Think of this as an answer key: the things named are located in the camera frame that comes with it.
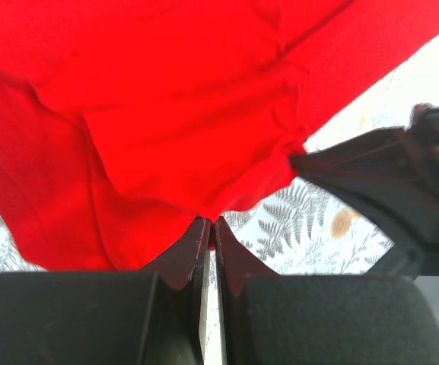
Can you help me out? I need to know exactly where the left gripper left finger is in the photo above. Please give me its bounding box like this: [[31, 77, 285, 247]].
[[0, 218, 211, 364]]

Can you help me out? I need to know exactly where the red t shirt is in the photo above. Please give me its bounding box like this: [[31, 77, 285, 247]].
[[0, 0, 439, 271]]

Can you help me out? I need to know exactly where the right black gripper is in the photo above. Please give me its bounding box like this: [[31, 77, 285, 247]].
[[290, 108, 439, 274]]

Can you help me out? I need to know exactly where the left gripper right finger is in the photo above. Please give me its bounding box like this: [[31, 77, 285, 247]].
[[215, 218, 439, 364]]

